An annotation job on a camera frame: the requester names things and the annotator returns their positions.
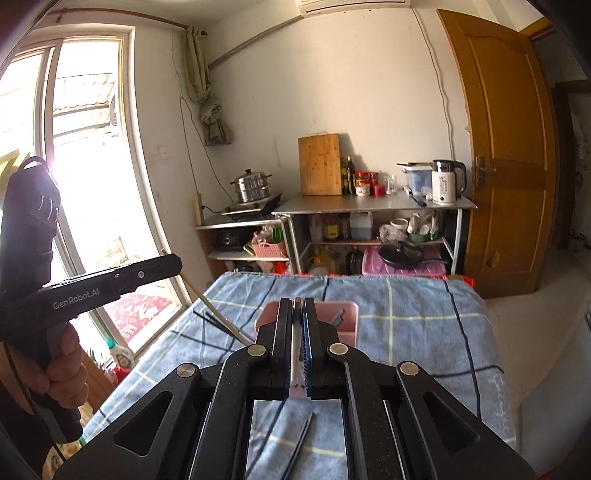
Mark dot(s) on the clear glass cup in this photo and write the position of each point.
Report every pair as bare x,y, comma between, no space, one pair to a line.
391,184

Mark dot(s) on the black induction cooker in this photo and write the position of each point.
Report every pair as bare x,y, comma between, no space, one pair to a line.
254,207

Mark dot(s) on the yellow oil bottle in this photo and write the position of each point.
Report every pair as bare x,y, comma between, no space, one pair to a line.
323,263

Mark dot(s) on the low metal shelf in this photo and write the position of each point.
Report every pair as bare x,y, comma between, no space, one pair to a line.
240,222

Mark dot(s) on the pink storage box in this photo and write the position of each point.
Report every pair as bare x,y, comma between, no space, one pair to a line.
371,263

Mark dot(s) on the hanging grey cloth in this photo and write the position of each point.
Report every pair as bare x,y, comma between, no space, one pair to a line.
214,122

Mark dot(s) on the bamboo cutting board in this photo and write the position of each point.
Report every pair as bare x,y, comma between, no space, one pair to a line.
319,164

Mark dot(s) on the silver metal chopstick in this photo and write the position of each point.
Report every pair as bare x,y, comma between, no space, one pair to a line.
295,350

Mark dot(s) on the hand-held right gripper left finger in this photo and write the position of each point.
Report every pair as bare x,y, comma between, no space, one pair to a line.
281,332

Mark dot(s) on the white plastic jug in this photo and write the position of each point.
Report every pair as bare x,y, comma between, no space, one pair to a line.
361,226

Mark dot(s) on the person's left hand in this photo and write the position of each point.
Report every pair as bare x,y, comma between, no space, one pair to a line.
69,369

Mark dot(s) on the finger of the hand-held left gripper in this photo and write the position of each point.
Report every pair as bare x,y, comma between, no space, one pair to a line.
147,272

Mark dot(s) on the curtain rod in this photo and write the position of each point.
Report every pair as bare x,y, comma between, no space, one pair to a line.
115,19

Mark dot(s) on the water filter pitcher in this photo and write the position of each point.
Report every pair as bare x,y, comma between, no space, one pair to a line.
415,180

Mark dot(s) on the person's left forearm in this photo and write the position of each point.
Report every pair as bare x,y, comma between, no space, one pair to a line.
18,429

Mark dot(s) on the pile of white dishes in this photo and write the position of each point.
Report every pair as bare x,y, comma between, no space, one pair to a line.
420,226

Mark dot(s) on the pink plastic basket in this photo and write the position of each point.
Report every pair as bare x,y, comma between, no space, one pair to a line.
352,333

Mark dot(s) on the large window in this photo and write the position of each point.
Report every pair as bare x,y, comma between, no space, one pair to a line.
92,161

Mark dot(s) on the white air conditioner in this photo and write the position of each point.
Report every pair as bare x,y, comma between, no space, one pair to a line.
351,7

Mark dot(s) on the red-lidded jar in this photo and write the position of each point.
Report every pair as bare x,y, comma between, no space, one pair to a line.
362,184

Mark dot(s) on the blue plaid bed sheet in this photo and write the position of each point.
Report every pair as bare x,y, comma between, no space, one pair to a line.
415,332

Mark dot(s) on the metal kitchen table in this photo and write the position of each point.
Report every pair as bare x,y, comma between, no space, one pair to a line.
369,203

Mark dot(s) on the wall power strip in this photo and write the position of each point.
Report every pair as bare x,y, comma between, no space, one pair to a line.
198,210

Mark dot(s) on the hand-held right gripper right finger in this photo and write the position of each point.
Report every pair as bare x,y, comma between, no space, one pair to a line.
305,341

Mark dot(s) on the black cooking pot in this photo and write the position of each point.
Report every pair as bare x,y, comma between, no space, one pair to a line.
228,240

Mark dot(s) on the black frying pan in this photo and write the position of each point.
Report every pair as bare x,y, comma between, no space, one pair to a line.
401,254

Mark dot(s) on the pink woven basket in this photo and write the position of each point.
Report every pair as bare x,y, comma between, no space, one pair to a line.
268,249

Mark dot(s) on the steel steamer pot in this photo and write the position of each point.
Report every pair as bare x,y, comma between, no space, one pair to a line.
251,187

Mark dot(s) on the green tied curtain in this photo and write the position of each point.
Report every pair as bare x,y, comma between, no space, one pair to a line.
196,64

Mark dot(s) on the dark oil bottle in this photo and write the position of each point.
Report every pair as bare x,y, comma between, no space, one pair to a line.
351,177
344,177

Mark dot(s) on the white electric kettle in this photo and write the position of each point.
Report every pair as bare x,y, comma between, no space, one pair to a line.
445,184

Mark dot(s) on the wooden door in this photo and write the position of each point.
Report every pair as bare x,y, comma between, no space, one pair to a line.
503,152

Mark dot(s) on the long wooden stick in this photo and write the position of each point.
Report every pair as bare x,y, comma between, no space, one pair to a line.
212,308

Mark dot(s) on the red patterned rug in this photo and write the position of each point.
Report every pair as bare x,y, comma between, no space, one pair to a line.
138,314

